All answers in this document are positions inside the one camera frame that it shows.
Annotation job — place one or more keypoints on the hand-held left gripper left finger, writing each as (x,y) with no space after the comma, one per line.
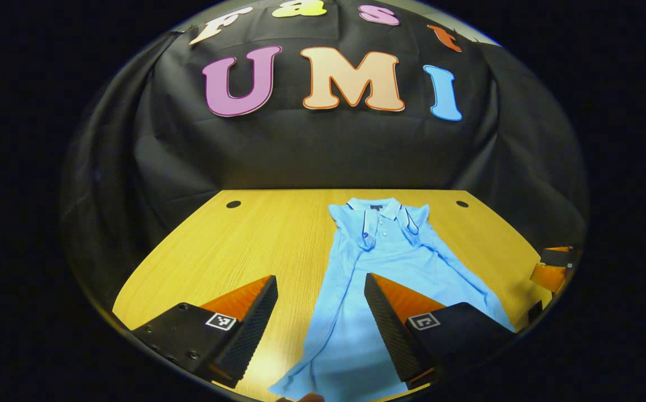
(250,335)

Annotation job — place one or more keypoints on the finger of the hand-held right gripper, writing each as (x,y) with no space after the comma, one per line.
(560,248)
(549,276)

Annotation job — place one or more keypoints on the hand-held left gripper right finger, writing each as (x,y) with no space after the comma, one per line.
(392,329)

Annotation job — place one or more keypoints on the light blue polo T-shirt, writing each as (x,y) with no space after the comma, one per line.
(390,262)

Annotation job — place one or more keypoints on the black backdrop cloth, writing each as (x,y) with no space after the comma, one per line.
(322,151)

